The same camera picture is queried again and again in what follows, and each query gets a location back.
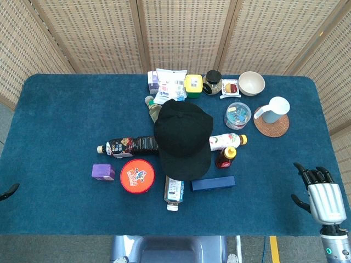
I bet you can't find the clear water bottle blue label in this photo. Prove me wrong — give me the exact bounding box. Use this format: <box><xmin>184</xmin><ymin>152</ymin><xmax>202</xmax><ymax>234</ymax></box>
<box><xmin>163</xmin><ymin>176</ymin><xmax>186</xmax><ymax>211</ymax></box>

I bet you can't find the dark blue long box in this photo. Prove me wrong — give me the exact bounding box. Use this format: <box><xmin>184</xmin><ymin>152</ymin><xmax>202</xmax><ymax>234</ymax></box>
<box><xmin>191</xmin><ymin>175</ymin><xmax>236</xmax><ymax>192</ymax></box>

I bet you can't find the white floral drink bottle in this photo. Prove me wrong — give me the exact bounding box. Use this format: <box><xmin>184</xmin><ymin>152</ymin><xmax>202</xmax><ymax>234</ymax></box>
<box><xmin>208</xmin><ymin>133</ymin><xmax>248</xmax><ymax>152</ymax></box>

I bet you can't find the red round tin lid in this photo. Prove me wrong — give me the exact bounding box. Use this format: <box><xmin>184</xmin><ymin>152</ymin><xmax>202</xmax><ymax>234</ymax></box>
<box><xmin>120</xmin><ymin>159</ymin><xmax>156</xmax><ymax>195</ymax></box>

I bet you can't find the yellowish drink bottle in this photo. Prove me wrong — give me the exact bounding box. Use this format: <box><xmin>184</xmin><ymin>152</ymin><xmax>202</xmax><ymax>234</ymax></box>
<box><xmin>144</xmin><ymin>95</ymin><xmax>163</xmax><ymax>123</ymax></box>

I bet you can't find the woven round coaster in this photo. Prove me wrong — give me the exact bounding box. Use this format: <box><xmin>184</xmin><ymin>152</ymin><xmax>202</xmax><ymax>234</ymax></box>
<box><xmin>253</xmin><ymin>106</ymin><xmax>290</xmax><ymax>138</ymax></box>

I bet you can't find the blue table cloth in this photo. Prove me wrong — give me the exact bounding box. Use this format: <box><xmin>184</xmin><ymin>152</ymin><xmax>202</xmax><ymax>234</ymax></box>
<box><xmin>0</xmin><ymin>73</ymin><xmax>351</xmax><ymax>237</ymax></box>

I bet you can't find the robot base body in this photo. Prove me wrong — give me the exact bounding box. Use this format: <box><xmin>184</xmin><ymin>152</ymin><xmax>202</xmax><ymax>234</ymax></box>
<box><xmin>109</xmin><ymin>235</ymin><xmax>244</xmax><ymax>263</ymax></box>

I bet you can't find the beige bowl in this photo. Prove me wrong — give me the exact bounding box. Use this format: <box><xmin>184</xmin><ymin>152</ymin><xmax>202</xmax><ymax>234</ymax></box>
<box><xmin>237</xmin><ymin>71</ymin><xmax>266</xmax><ymax>97</ymax></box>

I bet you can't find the white snack packet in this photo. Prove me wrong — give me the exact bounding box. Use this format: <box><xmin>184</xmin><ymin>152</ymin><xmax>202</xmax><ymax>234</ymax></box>
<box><xmin>219</xmin><ymin>78</ymin><xmax>242</xmax><ymax>100</ymax></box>

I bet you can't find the clear tub of clips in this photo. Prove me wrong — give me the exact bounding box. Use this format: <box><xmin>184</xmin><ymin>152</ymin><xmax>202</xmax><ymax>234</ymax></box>
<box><xmin>224</xmin><ymin>102</ymin><xmax>252</xmax><ymax>130</ymax></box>

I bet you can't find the glass jar black lid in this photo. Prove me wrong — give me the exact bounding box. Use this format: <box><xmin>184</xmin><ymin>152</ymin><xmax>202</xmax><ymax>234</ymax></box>
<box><xmin>202</xmin><ymin>70</ymin><xmax>223</xmax><ymax>96</ymax></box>

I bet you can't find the white plastic bag pack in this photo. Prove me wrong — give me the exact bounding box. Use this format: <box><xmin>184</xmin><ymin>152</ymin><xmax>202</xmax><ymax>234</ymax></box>
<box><xmin>153</xmin><ymin>68</ymin><xmax>188</xmax><ymax>105</ymax></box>

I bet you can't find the black baseball cap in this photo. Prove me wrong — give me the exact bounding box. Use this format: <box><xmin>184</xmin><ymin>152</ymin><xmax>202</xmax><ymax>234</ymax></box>
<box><xmin>153</xmin><ymin>99</ymin><xmax>214</xmax><ymax>181</ymax></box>

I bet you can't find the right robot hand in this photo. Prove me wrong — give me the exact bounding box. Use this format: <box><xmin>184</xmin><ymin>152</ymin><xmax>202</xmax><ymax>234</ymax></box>
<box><xmin>291</xmin><ymin>162</ymin><xmax>348</xmax><ymax>226</ymax></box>

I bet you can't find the dark tea bottle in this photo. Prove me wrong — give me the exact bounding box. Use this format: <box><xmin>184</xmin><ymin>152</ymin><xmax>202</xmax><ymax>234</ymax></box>
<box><xmin>97</xmin><ymin>135</ymin><xmax>160</xmax><ymax>160</ymax></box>

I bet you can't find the yellow green container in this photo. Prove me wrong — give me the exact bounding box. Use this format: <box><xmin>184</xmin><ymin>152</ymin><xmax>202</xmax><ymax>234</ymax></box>
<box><xmin>184</xmin><ymin>73</ymin><xmax>204</xmax><ymax>99</ymax></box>

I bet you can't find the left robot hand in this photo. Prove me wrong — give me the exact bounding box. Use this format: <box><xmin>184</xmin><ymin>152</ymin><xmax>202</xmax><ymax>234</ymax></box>
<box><xmin>0</xmin><ymin>183</ymin><xmax>20</xmax><ymax>202</ymax></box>

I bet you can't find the woven folding screen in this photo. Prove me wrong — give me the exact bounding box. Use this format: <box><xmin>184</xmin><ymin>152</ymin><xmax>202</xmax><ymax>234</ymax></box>
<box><xmin>0</xmin><ymin>0</ymin><xmax>351</xmax><ymax>176</ymax></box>

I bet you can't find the purple small box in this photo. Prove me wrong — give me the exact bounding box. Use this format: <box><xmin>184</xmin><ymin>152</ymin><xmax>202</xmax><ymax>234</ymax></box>
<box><xmin>92</xmin><ymin>164</ymin><xmax>116</xmax><ymax>181</ymax></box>

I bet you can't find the purple white carton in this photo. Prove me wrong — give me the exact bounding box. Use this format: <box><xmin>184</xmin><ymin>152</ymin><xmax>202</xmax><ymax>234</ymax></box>
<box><xmin>147</xmin><ymin>70</ymin><xmax>160</xmax><ymax>95</ymax></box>

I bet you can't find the red sauce bottle yellow cap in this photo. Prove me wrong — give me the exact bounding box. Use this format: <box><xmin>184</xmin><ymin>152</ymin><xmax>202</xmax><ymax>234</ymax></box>
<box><xmin>215</xmin><ymin>146</ymin><xmax>237</xmax><ymax>169</ymax></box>

